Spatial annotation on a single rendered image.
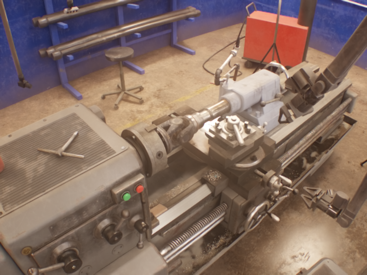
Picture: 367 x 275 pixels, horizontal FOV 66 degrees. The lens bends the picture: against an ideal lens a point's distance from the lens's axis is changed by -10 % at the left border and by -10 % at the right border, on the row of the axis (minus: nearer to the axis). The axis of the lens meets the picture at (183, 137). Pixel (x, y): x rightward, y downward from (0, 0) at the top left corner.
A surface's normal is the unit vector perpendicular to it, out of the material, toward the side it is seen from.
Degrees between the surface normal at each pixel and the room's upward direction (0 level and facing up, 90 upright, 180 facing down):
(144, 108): 0
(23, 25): 90
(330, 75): 91
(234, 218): 90
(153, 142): 41
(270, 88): 82
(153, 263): 32
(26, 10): 90
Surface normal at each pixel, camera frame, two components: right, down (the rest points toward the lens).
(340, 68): -0.79, 0.33
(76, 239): 0.67, 0.47
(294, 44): -0.47, 0.55
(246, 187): 0.00, -0.78
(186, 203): 0.39, -0.36
